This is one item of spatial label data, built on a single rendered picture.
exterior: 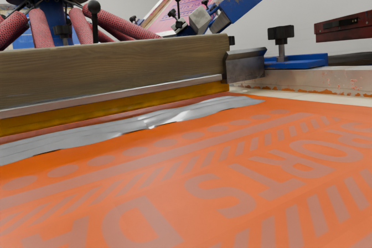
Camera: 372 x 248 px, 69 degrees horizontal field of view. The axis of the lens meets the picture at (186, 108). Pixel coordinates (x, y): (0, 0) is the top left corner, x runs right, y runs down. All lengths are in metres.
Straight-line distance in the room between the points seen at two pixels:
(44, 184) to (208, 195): 0.12
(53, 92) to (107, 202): 0.23
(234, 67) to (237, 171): 0.30
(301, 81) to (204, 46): 0.16
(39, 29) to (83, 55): 0.59
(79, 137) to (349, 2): 2.31
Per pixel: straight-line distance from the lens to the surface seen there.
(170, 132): 0.29
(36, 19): 1.02
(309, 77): 0.45
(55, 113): 0.39
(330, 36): 1.34
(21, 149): 0.31
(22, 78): 0.37
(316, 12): 2.61
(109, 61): 0.38
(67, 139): 0.30
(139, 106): 0.41
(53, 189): 0.21
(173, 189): 0.17
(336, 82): 0.42
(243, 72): 0.48
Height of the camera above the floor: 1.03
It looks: 11 degrees down
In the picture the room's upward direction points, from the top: 7 degrees counter-clockwise
